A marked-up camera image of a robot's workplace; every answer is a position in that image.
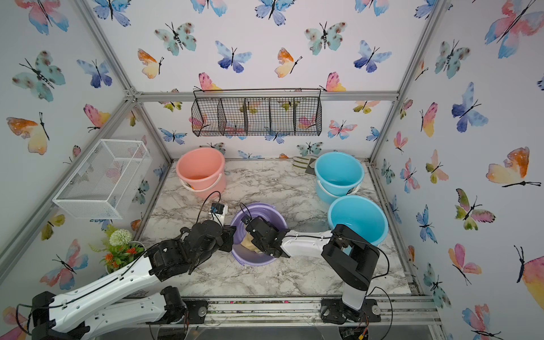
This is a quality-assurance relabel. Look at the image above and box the cream yellow microfibre cloth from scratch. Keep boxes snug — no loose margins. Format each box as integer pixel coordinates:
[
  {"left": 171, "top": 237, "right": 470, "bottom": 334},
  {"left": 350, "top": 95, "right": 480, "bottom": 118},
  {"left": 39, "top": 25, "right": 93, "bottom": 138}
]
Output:
[{"left": 241, "top": 234, "right": 262, "bottom": 254}]

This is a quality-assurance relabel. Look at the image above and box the purple plastic bucket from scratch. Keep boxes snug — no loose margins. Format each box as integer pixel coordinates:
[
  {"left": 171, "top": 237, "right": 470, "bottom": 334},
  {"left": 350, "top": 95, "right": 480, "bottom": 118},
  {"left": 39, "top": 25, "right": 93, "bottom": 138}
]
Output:
[{"left": 230, "top": 203, "right": 288, "bottom": 266}]

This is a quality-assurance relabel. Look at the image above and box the teal bucket with sticker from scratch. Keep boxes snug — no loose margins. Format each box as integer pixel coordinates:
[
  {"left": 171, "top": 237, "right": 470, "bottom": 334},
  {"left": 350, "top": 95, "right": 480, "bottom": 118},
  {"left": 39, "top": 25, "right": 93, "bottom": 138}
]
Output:
[{"left": 314, "top": 152, "right": 365, "bottom": 205}]

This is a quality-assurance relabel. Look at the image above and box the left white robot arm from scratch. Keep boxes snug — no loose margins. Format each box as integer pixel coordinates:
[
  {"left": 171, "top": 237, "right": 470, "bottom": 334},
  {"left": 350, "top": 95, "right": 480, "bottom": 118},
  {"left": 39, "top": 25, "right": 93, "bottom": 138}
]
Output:
[{"left": 28, "top": 220, "right": 237, "bottom": 339}]

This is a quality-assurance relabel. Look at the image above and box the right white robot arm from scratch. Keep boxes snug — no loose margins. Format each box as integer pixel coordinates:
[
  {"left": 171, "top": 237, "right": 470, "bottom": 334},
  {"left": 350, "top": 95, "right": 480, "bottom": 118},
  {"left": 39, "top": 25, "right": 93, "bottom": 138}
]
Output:
[{"left": 242, "top": 215, "right": 381, "bottom": 310}]

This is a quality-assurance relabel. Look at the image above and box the pink plastic bucket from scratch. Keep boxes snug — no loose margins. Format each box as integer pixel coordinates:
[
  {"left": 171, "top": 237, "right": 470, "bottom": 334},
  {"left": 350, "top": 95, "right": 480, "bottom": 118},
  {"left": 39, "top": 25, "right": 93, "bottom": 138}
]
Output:
[{"left": 175, "top": 147, "right": 227, "bottom": 199}]

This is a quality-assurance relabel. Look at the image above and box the artificial flower pot plant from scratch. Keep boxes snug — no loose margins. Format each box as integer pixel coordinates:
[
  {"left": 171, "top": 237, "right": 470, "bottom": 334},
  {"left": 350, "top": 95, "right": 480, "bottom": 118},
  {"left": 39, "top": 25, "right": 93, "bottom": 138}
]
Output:
[{"left": 89, "top": 224, "right": 146, "bottom": 274}]

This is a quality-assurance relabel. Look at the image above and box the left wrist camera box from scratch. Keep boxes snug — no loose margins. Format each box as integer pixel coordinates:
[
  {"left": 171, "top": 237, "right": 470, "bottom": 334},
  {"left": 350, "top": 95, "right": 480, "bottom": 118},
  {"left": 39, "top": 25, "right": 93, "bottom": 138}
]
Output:
[{"left": 209, "top": 202, "right": 228, "bottom": 227}]

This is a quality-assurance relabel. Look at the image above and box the white mesh wall basket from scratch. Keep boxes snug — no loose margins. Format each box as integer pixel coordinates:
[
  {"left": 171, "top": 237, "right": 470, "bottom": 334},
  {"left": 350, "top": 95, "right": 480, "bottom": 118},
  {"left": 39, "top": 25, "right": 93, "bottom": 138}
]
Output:
[{"left": 52, "top": 139, "right": 152, "bottom": 220}]

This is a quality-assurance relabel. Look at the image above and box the black wire wall basket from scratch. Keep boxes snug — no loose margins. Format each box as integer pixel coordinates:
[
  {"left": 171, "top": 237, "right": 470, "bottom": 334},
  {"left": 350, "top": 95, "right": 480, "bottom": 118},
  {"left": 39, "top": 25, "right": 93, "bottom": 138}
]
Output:
[{"left": 189, "top": 88, "right": 322, "bottom": 137}]

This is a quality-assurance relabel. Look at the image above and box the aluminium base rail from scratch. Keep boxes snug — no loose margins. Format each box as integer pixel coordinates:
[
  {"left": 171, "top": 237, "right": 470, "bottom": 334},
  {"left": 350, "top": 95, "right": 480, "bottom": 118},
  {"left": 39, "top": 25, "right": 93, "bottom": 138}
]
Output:
[{"left": 184, "top": 294, "right": 442, "bottom": 327}]

